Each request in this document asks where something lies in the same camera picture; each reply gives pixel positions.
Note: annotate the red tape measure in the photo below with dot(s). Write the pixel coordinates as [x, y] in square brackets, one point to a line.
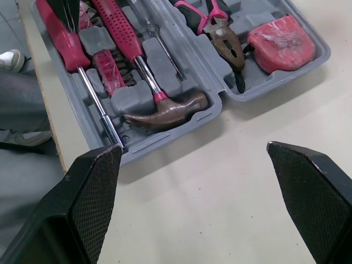
[283, 46]

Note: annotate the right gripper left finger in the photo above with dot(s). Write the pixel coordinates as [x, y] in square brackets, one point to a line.
[82, 198]

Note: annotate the grey plastic tool case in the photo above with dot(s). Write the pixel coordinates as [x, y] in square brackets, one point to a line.
[192, 71]

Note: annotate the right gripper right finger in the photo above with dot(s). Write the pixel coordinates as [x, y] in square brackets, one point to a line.
[316, 198]

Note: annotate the person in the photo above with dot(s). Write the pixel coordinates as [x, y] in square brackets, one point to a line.
[19, 101]

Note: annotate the pink and black pliers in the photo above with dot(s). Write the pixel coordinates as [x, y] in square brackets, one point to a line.
[228, 46]

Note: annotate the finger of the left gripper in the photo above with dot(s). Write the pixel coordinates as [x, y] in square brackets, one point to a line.
[73, 13]
[59, 9]

